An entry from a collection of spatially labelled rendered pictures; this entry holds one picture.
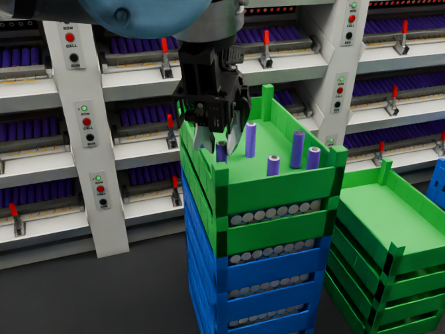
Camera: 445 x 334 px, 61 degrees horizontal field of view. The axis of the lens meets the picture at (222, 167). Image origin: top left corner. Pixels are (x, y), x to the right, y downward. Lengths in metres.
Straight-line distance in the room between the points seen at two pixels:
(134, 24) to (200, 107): 0.28
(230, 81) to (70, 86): 0.54
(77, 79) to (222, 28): 0.57
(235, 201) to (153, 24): 0.37
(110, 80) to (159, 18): 0.77
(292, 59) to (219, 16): 0.70
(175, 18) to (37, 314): 1.00
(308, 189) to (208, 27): 0.28
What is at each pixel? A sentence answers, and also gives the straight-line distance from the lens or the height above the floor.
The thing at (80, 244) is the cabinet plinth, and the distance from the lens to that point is 1.24.
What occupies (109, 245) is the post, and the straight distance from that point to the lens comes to 1.20.
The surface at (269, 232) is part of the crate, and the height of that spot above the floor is 0.43.
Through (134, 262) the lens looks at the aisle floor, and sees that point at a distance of 1.19.
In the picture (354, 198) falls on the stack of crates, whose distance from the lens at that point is 1.04.
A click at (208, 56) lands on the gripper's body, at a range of 0.43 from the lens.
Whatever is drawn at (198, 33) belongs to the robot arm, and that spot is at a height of 0.74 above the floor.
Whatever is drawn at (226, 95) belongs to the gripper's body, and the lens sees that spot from 0.47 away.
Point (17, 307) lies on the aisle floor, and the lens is 1.18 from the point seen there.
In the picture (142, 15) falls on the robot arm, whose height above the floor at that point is 0.79.
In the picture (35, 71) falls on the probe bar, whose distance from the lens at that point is 1.00.
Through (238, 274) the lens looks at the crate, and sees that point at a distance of 0.64.
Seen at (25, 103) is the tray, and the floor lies 0.50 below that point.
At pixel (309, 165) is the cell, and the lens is 0.60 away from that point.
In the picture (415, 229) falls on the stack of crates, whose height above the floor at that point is 0.24.
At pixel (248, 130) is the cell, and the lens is 0.66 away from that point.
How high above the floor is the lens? 0.82
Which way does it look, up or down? 31 degrees down
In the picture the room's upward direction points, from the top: straight up
